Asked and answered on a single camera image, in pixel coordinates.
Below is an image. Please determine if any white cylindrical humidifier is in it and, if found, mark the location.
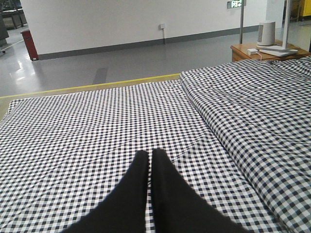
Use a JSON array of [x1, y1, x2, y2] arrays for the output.
[[257, 20, 276, 48]]

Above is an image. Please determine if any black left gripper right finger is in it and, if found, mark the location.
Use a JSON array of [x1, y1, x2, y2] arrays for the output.
[[151, 149, 247, 233]]

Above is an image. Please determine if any green exit sign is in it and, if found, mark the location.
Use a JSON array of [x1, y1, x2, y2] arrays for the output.
[[227, 0, 246, 9]]

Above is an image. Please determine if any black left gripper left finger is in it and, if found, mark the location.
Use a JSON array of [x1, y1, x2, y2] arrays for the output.
[[63, 150, 149, 233]]

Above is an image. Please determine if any red fire extinguisher box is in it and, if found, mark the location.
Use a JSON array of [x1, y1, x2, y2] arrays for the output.
[[21, 30, 39, 61]]

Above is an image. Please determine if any black white checkered bedsheet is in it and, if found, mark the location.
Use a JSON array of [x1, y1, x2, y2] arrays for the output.
[[0, 80, 283, 233]]

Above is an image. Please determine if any wooden nightstand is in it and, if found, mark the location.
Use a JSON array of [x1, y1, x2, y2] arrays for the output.
[[230, 42, 311, 62]]

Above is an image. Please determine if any white power adapter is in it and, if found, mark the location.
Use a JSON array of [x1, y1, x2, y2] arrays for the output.
[[247, 49, 258, 55]]

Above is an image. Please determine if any black white checkered duvet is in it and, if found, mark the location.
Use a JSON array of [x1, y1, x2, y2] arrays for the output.
[[180, 57, 311, 233]]

